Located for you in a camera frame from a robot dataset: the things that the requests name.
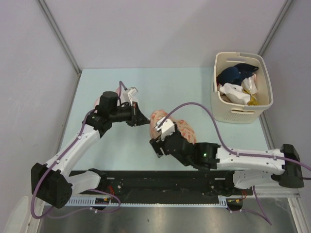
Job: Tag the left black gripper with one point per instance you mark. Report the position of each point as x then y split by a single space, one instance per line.
136 118

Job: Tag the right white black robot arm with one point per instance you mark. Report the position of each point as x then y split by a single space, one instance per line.
248 168

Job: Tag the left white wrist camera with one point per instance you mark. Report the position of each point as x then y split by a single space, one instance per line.
129 95

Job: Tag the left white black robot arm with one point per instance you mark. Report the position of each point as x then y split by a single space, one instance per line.
52 182

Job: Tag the white pink plastic bag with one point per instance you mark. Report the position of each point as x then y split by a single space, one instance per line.
249 84

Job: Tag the cream plastic laundry basket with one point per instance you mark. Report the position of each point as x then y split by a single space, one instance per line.
236 113

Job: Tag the white slotted cable duct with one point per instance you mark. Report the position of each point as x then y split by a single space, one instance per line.
200 201

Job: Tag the yellow garment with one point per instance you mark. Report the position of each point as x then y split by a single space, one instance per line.
253 100

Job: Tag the floral orange bra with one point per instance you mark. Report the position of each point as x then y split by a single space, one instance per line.
185 129

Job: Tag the dark navy garment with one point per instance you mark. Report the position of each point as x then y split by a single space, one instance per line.
236 74

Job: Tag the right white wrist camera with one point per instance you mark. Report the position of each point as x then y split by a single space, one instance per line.
165 127

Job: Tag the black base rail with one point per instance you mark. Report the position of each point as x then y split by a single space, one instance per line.
170 184

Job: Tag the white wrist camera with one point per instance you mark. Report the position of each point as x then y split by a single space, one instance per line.
129 95
165 127

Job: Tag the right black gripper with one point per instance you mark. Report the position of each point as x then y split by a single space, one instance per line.
157 143

